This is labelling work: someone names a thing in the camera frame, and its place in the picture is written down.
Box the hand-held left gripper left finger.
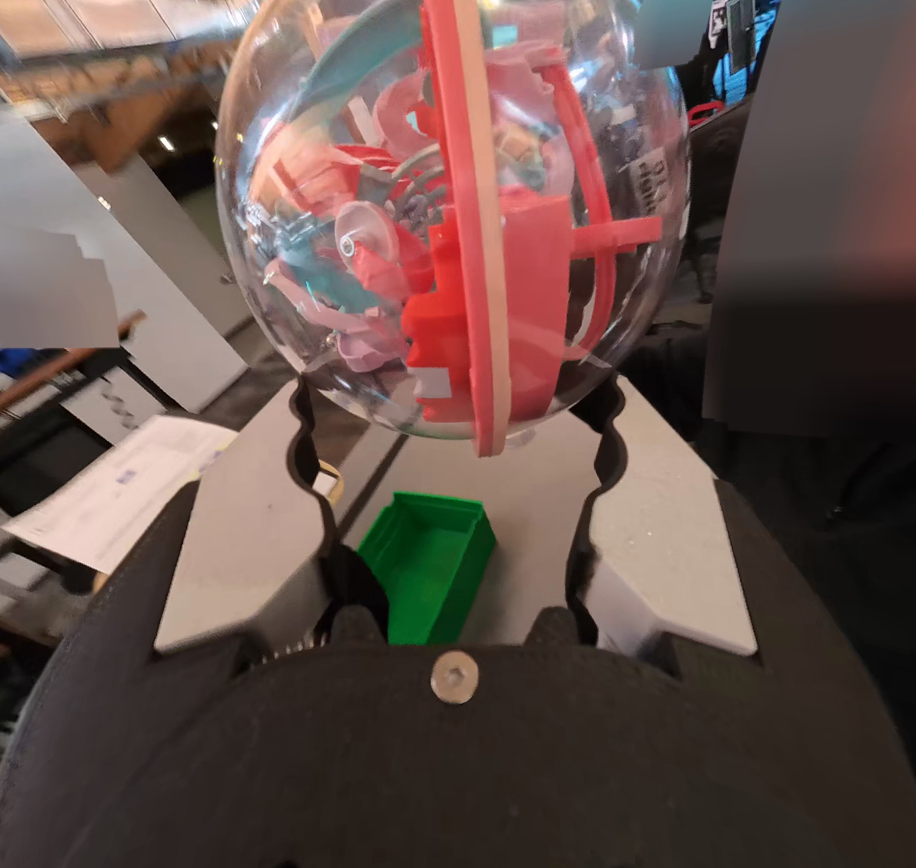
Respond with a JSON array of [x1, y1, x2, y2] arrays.
[[152, 377, 359, 658]]

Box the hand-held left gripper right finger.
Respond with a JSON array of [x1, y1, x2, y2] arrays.
[[565, 374, 760, 660]]

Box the clear maze ball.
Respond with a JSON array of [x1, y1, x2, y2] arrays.
[[215, 0, 692, 460]]

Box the printed instruction sheet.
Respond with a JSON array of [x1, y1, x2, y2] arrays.
[[0, 413, 346, 584]]

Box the green plastic bin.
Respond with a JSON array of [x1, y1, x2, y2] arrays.
[[356, 491, 498, 646]]

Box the black coiled cable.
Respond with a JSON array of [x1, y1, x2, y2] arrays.
[[96, 380, 147, 434]]

